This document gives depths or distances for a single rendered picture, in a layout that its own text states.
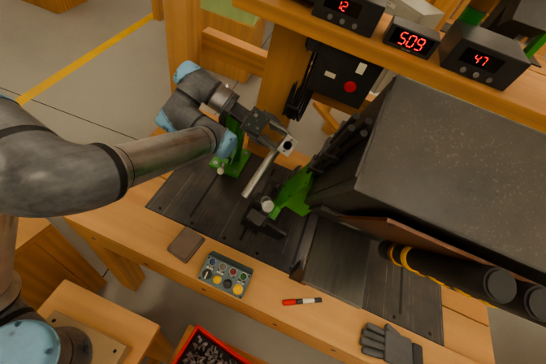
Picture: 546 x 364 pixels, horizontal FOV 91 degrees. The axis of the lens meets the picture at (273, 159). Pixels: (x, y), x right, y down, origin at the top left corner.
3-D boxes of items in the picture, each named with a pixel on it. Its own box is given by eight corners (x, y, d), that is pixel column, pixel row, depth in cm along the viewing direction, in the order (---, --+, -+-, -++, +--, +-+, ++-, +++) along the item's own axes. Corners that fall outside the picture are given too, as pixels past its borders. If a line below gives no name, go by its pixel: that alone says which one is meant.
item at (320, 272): (356, 309, 69) (361, 308, 67) (298, 283, 70) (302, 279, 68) (372, 193, 94) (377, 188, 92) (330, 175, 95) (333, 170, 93)
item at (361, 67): (357, 110, 80) (385, 67, 68) (305, 88, 81) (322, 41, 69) (363, 88, 88) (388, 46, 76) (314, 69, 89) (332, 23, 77)
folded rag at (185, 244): (188, 227, 93) (187, 223, 91) (205, 240, 92) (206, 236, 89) (166, 250, 87) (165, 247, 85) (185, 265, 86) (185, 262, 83)
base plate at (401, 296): (440, 347, 89) (444, 346, 87) (145, 209, 96) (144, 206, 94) (435, 236, 116) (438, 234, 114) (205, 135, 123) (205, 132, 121)
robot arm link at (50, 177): (32, 197, 27) (247, 127, 71) (-38, 139, 28) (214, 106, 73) (22, 272, 31) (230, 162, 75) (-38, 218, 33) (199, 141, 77)
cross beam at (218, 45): (513, 184, 101) (537, 171, 94) (201, 53, 109) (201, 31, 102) (511, 175, 104) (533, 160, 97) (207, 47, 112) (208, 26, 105)
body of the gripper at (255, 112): (257, 141, 72) (218, 114, 70) (256, 138, 81) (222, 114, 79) (273, 118, 71) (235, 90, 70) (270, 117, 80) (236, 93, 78)
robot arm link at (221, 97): (210, 106, 78) (225, 82, 78) (223, 115, 79) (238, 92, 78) (205, 105, 71) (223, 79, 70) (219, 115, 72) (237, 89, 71)
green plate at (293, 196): (293, 225, 86) (334, 201, 70) (271, 211, 85) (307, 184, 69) (303, 197, 93) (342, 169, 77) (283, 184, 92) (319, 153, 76)
